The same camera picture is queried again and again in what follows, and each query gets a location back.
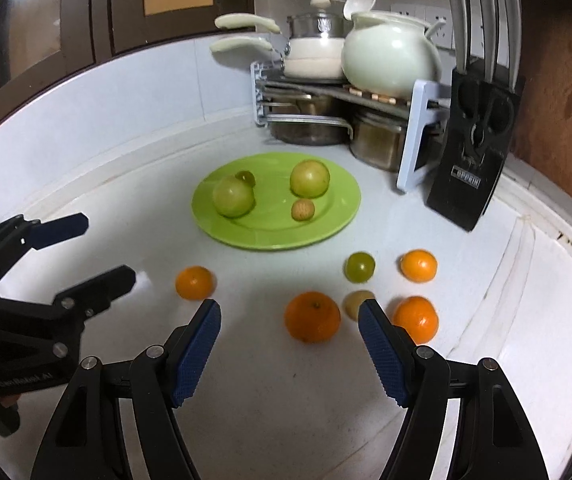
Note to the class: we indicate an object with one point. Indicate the small green tomato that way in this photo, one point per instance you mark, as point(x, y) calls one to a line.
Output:
point(359, 267)

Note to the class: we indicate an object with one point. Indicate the person's left hand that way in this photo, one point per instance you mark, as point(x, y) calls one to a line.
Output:
point(9, 401)

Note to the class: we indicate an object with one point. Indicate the white wall power sockets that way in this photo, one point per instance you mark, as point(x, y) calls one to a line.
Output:
point(443, 36)

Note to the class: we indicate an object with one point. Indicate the small brown fruit front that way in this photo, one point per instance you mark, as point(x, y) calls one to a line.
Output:
point(303, 210)

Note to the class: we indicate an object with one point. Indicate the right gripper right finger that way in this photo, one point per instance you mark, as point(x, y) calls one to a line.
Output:
point(493, 438)

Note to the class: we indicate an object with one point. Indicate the grey pot rack shelf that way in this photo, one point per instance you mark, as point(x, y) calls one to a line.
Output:
point(426, 118)

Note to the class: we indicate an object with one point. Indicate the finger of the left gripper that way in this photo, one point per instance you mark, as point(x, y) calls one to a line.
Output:
point(43, 235)
point(94, 296)

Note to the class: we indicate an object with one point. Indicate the green plate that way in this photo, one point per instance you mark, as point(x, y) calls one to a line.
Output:
point(270, 226)

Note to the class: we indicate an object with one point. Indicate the steel pan under rack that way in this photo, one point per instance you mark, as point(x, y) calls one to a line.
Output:
point(306, 119)

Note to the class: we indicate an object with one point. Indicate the brown wooden cutting board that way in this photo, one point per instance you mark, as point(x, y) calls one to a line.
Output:
point(543, 134)

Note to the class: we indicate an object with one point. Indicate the steel knife handle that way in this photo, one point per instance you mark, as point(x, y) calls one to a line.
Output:
point(462, 33)
point(514, 38)
point(490, 23)

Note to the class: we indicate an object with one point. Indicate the black knife block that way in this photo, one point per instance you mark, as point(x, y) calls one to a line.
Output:
point(479, 132)

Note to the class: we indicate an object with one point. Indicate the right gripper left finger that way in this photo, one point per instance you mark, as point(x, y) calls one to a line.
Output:
point(84, 439)

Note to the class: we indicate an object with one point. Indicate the small orange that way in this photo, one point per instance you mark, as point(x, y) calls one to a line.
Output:
point(195, 283)
point(419, 266)

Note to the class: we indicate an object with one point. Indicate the small brown fruit back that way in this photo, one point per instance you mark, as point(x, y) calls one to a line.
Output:
point(352, 302)

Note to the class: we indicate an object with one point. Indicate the cream saucepan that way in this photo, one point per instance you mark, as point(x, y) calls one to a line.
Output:
point(304, 58)
point(243, 20)

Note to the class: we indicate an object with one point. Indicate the upper cream saucepan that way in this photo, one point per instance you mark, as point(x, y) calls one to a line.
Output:
point(243, 20)

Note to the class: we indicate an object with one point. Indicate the large yellow-green apple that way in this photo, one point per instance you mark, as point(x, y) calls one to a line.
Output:
point(309, 179)

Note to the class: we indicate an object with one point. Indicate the steel knife handle left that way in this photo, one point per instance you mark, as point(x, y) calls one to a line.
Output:
point(462, 33)

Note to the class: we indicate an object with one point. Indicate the steel knife handle right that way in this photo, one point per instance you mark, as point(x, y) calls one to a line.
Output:
point(514, 38)

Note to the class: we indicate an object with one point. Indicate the steel pot with lid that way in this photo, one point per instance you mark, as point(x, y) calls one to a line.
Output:
point(325, 20)

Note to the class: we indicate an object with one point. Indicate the small brown fruit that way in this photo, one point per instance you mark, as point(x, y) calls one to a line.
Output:
point(303, 210)
point(352, 302)

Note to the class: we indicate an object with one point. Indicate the large green apple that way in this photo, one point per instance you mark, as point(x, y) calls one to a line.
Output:
point(232, 197)

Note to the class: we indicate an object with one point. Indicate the white ceramic pot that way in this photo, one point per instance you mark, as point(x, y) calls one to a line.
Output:
point(386, 52)

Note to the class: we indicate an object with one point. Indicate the steel pot under rack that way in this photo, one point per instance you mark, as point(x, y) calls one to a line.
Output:
point(378, 140)

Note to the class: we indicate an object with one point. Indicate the large orange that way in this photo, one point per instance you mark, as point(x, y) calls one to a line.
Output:
point(312, 317)

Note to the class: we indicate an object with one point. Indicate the lower cream saucepan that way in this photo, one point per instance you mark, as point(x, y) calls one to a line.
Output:
point(304, 58)

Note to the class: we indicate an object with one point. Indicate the steel knife handle middle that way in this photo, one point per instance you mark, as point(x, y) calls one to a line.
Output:
point(490, 23)

